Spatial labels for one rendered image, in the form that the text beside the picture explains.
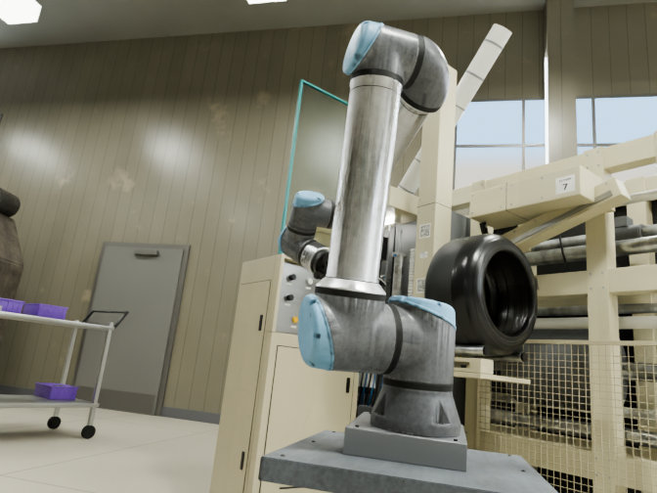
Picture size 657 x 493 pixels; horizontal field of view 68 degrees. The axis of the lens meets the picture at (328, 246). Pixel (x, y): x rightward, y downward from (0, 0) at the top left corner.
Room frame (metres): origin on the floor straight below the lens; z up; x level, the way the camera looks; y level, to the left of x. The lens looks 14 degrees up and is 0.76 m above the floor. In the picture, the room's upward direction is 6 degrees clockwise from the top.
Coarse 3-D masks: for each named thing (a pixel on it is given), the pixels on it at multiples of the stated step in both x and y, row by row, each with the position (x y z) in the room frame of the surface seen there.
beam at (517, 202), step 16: (544, 176) 2.20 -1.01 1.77; (560, 176) 2.13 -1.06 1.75; (576, 176) 2.08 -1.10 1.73; (592, 176) 2.13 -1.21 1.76; (480, 192) 2.50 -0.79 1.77; (496, 192) 2.42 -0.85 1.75; (512, 192) 2.34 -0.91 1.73; (528, 192) 2.27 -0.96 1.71; (544, 192) 2.20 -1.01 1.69; (576, 192) 2.08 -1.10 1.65; (592, 192) 2.13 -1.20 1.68; (480, 208) 2.49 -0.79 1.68; (496, 208) 2.41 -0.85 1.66; (512, 208) 2.34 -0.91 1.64; (528, 208) 2.31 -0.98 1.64; (544, 208) 2.29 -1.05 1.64; (560, 208) 2.27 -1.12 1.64; (496, 224) 2.61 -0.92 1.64; (512, 224) 2.58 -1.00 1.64
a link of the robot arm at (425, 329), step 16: (400, 304) 1.04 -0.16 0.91; (416, 304) 1.02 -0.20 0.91; (432, 304) 1.01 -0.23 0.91; (400, 320) 1.01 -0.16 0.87; (416, 320) 1.02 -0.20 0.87; (432, 320) 1.02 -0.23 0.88; (448, 320) 1.03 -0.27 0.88; (400, 336) 1.00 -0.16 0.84; (416, 336) 1.01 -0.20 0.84; (432, 336) 1.02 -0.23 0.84; (448, 336) 1.03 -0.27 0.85; (400, 352) 1.00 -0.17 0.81; (416, 352) 1.01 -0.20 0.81; (432, 352) 1.02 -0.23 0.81; (448, 352) 1.04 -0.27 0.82; (400, 368) 1.03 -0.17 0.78; (416, 368) 1.02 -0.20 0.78; (432, 368) 1.02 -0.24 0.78; (448, 368) 1.04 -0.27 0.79
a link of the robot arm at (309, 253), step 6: (306, 246) 1.44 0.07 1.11; (312, 246) 1.43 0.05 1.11; (318, 246) 1.43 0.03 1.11; (324, 246) 1.43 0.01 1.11; (306, 252) 1.43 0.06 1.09; (312, 252) 1.42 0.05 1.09; (318, 252) 1.43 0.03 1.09; (300, 258) 1.45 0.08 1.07; (306, 258) 1.43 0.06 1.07; (312, 258) 1.42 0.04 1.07; (306, 264) 1.44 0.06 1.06; (312, 264) 1.44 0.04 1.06; (312, 270) 1.46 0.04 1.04
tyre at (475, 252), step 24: (456, 240) 2.22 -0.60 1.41; (480, 240) 2.08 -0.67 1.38; (504, 240) 2.14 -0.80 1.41; (432, 264) 2.18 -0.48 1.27; (456, 264) 2.07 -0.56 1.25; (480, 264) 2.03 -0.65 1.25; (504, 264) 2.38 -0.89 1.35; (528, 264) 2.25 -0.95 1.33; (432, 288) 2.15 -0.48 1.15; (456, 288) 2.05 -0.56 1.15; (480, 288) 2.03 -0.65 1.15; (504, 288) 2.45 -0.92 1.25; (528, 288) 2.28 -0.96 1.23; (456, 312) 2.08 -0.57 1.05; (480, 312) 2.04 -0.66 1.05; (504, 312) 2.46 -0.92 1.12; (528, 312) 2.28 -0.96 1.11; (456, 336) 2.17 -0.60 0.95; (480, 336) 2.09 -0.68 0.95; (504, 336) 2.13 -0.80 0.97; (528, 336) 2.25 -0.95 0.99
